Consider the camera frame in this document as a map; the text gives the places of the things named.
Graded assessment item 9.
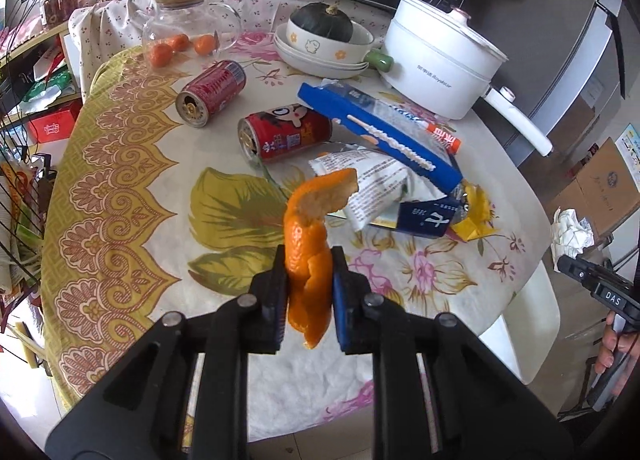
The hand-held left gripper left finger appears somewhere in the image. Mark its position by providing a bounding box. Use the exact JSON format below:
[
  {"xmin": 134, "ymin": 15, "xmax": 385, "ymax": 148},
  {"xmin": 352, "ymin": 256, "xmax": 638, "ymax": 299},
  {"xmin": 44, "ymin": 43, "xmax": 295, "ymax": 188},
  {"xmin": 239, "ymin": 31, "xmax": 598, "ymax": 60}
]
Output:
[{"xmin": 46, "ymin": 244, "xmax": 290, "ymax": 460}]

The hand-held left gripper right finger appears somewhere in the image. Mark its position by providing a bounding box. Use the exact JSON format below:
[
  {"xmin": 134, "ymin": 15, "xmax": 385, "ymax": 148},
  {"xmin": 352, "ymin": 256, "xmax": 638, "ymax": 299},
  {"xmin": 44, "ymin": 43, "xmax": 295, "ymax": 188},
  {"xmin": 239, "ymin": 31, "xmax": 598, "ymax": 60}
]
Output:
[{"xmin": 330, "ymin": 246, "xmax": 573, "ymax": 460}]

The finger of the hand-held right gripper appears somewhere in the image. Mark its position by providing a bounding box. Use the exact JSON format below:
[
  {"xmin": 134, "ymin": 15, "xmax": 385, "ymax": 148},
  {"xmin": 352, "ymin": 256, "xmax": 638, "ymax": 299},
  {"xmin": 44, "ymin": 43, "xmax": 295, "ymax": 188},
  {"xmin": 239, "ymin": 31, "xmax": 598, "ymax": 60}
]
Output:
[{"xmin": 556, "ymin": 254, "xmax": 632, "ymax": 291}]

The white paper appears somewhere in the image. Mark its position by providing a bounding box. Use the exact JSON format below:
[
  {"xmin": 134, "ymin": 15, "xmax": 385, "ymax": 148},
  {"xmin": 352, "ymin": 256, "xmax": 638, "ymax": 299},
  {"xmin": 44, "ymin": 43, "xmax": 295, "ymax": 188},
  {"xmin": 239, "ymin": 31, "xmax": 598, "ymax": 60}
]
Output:
[{"xmin": 551, "ymin": 207, "xmax": 596, "ymax": 271}]

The long orange peel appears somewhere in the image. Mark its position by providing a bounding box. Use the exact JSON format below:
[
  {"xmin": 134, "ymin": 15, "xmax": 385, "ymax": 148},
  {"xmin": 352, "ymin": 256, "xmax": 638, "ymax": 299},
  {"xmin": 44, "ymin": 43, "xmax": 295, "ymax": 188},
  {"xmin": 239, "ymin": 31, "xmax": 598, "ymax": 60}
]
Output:
[{"xmin": 282, "ymin": 167, "xmax": 360, "ymax": 350}]

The long blue carton box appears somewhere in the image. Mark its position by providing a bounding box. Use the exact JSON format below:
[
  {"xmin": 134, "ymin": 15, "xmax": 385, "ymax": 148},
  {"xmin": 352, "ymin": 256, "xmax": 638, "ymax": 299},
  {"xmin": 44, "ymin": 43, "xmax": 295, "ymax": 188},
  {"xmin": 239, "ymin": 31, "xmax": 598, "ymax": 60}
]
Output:
[{"xmin": 298, "ymin": 82, "xmax": 463, "ymax": 193}]

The person's right hand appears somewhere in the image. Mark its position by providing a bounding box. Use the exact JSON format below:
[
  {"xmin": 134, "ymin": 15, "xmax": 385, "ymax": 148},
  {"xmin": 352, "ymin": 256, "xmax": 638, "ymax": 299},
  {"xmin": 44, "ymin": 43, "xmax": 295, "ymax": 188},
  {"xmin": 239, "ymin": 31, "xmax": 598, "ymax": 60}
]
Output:
[{"xmin": 594, "ymin": 313, "xmax": 632, "ymax": 376}]

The cardboard box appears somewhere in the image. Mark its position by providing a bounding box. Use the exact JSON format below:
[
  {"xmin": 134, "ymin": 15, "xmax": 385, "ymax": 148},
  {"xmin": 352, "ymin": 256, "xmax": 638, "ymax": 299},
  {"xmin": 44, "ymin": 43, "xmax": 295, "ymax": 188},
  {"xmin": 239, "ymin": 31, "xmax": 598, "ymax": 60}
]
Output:
[{"xmin": 545, "ymin": 137, "xmax": 640, "ymax": 241}]

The yellow wrapper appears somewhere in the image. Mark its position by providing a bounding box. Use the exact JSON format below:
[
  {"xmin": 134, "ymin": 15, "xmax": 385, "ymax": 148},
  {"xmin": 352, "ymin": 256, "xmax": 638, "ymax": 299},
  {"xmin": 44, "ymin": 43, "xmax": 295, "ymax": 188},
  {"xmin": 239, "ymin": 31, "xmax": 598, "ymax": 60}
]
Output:
[{"xmin": 450, "ymin": 184, "xmax": 496, "ymax": 243}]

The small blue carton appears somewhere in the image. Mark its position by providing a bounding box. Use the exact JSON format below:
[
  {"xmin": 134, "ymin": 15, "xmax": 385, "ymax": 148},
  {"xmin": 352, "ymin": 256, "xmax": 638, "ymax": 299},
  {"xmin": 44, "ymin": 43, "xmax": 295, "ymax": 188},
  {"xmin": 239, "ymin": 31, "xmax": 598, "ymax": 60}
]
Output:
[{"xmin": 395, "ymin": 197, "xmax": 468, "ymax": 239}]

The white printed wrapper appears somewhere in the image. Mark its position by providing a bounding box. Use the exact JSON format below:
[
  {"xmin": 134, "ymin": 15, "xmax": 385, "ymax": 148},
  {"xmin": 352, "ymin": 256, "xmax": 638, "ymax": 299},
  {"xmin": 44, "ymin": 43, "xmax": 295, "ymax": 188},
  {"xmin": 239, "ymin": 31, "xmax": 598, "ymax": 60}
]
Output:
[{"xmin": 307, "ymin": 150, "xmax": 446, "ymax": 232}]

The red cartoon drink can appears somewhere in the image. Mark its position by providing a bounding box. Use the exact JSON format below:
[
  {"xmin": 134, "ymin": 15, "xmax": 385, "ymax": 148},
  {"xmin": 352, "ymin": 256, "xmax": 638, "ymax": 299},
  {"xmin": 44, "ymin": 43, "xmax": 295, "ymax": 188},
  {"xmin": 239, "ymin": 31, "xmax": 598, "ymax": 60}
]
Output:
[{"xmin": 237, "ymin": 107, "xmax": 333, "ymax": 162}]

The clear snack bag orange label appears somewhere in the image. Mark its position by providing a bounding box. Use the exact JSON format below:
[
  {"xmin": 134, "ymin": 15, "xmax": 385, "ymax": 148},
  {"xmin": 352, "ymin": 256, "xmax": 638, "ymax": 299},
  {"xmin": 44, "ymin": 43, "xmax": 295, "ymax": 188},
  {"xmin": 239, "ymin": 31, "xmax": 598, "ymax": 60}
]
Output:
[{"xmin": 320, "ymin": 79, "xmax": 462, "ymax": 157}]

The grey refrigerator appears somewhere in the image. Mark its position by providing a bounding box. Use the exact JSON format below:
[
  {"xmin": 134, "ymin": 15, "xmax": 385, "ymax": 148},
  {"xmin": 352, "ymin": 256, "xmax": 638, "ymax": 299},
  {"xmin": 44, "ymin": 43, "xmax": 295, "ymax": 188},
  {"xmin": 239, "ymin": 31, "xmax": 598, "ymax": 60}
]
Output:
[{"xmin": 480, "ymin": 0, "xmax": 640, "ymax": 171}]

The dark red drink can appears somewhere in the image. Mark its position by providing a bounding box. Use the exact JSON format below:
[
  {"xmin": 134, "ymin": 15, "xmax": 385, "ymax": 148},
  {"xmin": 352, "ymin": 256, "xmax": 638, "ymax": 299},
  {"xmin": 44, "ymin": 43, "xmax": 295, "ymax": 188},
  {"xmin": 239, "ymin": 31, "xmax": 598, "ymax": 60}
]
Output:
[{"xmin": 175, "ymin": 60, "xmax": 247, "ymax": 128}]

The white electric cooking pot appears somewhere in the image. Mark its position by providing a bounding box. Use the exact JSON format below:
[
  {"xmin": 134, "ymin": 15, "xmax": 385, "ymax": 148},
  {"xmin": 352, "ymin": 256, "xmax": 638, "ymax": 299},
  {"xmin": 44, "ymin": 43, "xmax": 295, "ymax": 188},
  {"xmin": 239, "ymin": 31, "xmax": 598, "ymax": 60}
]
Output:
[{"xmin": 383, "ymin": 0, "xmax": 553, "ymax": 157}]

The dark green squash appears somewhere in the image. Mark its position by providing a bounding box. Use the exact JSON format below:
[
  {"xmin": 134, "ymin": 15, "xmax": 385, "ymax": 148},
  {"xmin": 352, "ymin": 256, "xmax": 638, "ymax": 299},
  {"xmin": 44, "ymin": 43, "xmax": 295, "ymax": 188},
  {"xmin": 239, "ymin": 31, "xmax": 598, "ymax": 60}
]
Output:
[{"xmin": 290, "ymin": 3, "xmax": 357, "ymax": 44}]

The white pot lid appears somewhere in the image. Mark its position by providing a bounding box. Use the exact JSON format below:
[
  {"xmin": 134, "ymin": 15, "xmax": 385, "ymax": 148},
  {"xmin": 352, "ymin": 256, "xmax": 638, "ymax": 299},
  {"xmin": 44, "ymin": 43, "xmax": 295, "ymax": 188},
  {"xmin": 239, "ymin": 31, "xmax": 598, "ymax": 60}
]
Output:
[{"xmin": 398, "ymin": 0, "xmax": 508, "ymax": 62}]

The red box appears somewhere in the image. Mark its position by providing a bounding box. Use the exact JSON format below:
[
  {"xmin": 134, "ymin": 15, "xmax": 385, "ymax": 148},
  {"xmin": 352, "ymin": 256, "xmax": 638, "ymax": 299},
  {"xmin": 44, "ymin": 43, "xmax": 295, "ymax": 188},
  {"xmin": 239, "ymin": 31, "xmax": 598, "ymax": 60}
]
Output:
[{"xmin": 27, "ymin": 100, "xmax": 81, "ymax": 143}]

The glass teapot with wooden lid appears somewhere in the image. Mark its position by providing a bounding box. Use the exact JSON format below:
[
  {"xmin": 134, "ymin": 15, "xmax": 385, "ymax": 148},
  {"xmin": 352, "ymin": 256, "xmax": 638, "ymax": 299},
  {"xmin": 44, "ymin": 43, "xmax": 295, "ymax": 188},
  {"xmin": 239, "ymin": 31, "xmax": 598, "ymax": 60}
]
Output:
[{"xmin": 141, "ymin": 0, "xmax": 244, "ymax": 68}]

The green packet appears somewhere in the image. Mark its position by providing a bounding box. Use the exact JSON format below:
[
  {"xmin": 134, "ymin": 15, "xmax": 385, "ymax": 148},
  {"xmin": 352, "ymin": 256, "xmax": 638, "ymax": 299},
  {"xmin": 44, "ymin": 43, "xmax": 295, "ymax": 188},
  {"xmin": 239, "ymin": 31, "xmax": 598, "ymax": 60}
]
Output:
[{"xmin": 22, "ymin": 70, "xmax": 71, "ymax": 101}]

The small-flower print cloth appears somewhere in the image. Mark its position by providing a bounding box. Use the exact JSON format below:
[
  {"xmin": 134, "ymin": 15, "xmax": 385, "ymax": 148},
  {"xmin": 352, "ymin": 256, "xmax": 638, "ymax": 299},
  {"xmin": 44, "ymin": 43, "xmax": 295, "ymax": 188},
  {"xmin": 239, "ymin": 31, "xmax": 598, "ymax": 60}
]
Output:
[{"xmin": 67, "ymin": 0, "xmax": 396, "ymax": 101}]

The wooden shelf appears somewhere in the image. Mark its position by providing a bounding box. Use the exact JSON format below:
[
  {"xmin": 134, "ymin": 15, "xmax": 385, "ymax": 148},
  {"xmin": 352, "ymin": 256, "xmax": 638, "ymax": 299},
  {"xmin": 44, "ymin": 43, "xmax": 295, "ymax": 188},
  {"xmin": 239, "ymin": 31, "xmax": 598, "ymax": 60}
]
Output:
[{"xmin": 0, "ymin": 20, "xmax": 83, "ymax": 121}]

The white bowl with green handle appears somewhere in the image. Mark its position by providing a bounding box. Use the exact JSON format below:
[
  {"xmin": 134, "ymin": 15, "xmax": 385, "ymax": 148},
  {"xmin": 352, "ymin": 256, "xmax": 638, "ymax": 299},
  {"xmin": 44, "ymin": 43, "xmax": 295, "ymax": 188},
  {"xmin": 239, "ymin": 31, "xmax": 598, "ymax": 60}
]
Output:
[{"xmin": 285, "ymin": 20, "xmax": 394, "ymax": 72}]

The black wire rack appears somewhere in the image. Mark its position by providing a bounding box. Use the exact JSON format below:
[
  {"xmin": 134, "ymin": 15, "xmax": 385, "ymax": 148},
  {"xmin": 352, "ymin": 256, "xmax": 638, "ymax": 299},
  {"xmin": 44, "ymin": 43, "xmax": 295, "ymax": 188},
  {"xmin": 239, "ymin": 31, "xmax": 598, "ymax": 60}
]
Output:
[{"xmin": 0, "ymin": 105, "xmax": 56, "ymax": 291}]

